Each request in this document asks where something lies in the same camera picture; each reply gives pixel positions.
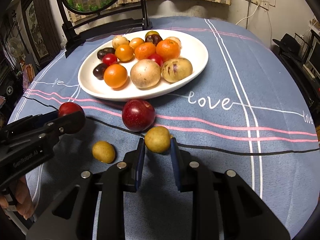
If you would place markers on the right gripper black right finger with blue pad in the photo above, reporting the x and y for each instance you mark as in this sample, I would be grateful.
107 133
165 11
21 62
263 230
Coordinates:
224 205

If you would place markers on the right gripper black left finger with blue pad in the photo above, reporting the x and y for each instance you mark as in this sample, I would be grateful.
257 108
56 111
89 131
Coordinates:
92 203

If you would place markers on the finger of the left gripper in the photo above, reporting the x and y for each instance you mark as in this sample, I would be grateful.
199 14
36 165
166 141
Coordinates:
67 123
32 122

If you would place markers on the dark red plum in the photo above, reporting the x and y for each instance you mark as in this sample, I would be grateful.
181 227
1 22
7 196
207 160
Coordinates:
138 115
69 108

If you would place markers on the small yellow longan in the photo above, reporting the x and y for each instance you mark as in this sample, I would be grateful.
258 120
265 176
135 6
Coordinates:
103 152
158 139

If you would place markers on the dark purple small plum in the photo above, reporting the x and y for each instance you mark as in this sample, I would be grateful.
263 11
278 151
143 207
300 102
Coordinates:
99 71

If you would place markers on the smooth orange fruit front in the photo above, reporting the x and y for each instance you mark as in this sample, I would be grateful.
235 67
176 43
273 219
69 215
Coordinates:
115 76

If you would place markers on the smooth orange fruit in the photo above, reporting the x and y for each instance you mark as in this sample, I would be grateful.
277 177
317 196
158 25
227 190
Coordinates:
115 76
124 53

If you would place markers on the red cherry tomato back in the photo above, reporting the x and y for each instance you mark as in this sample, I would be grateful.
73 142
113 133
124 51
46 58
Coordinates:
109 59

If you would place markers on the red cherry tomato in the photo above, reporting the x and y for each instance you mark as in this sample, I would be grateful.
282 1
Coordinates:
156 58
109 59

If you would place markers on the dark purple fruit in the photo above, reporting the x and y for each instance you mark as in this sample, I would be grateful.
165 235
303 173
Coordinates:
102 52

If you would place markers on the smooth orange fruit back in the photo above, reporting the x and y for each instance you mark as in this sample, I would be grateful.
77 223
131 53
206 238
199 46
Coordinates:
124 53

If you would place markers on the large tan melon fruit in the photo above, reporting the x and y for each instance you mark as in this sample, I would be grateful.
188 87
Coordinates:
145 74

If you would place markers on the beige round fruit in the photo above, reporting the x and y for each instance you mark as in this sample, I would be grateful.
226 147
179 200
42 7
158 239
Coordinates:
119 40

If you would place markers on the small orange tomato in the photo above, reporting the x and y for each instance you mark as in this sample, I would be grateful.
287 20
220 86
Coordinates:
135 42

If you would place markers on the tan purple-striped pepino melon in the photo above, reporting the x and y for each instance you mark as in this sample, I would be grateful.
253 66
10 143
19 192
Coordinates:
175 70

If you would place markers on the green yellow round fruit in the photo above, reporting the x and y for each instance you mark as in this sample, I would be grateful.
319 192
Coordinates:
151 33

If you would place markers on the large orange mandarin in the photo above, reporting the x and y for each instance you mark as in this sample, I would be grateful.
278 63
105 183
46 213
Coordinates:
168 49

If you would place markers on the pale beige fruit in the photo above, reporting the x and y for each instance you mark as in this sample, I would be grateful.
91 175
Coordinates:
175 39

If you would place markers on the red cherry tomato front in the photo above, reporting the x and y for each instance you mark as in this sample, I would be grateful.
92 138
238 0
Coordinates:
156 58

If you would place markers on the dark wrinkled passion fruit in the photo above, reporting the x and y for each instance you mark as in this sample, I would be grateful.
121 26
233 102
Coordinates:
154 39

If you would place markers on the person's left hand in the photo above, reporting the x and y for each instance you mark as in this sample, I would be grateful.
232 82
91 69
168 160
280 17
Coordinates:
21 191

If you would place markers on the blue striped tablecloth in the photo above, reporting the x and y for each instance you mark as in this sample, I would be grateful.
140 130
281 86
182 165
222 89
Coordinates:
243 112

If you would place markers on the dark framed picture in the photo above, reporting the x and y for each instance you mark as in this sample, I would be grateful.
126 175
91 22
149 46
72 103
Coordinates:
40 32

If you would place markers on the computer monitor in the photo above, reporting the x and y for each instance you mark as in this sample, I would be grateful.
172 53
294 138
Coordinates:
313 59

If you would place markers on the black hat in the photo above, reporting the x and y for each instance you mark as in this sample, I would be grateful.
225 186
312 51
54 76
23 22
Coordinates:
289 44

